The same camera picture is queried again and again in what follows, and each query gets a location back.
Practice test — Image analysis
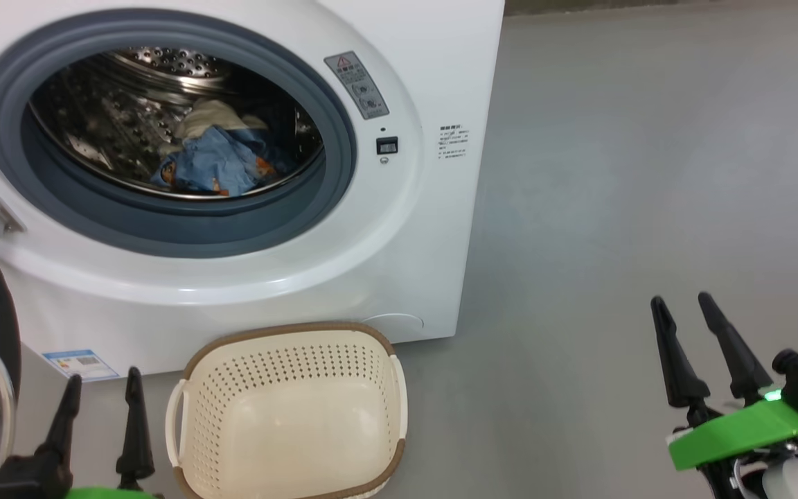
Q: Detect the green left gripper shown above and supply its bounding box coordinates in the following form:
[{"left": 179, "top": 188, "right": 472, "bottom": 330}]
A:
[{"left": 37, "top": 367, "right": 164, "bottom": 499}]

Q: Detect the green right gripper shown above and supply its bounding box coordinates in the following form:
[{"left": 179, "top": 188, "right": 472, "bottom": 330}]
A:
[{"left": 650, "top": 292, "right": 798, "bottom": 473}]

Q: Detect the blue garment with bear print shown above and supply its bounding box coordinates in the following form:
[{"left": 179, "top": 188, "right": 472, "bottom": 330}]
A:
[{"left": 150, "top": 126, "right": 265, "bottom": 197}]

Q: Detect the blue cream and orange garment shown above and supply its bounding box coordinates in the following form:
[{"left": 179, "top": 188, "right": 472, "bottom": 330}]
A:
[{"left": 163, "top": 98, "right": 296, "bottom": 175}]

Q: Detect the stainless steel washing machine drum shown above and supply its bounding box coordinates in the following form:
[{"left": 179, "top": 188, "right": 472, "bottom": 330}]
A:
[{"left": 28, "top": 46, "right": 325, "bottom": 200}]

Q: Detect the white front-load washing machine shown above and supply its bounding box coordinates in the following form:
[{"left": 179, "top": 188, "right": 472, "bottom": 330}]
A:
[{"left": 0, "top": 0, "right": 506, "bottom": 378}]

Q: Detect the blue energy label sticker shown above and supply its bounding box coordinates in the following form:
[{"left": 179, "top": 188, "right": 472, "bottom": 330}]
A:
[{"left": 42, "top": 349, "right": 121, "bottom": 382}]

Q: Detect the cream perforated basket brown rim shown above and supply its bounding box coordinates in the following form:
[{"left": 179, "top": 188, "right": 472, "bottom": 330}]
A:
[{"left": 166, "top": 321, "right": 409, "bottom": 499}]

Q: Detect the round white filter cover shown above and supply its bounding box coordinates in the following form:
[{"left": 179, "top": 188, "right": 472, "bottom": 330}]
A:
[{"left": 361, "top": 313, "right": 425, "bottom": 340}]

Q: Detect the small black text label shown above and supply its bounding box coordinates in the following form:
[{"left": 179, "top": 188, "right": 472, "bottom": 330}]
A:
[{"left": 438, "top": 125, "right": 470, "bottom": 161}]

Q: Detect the grey warning sticker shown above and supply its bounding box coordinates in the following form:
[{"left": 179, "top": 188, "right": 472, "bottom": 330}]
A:
[{"left": 323, "top": 51, "right": 390, "bottom": 120}]

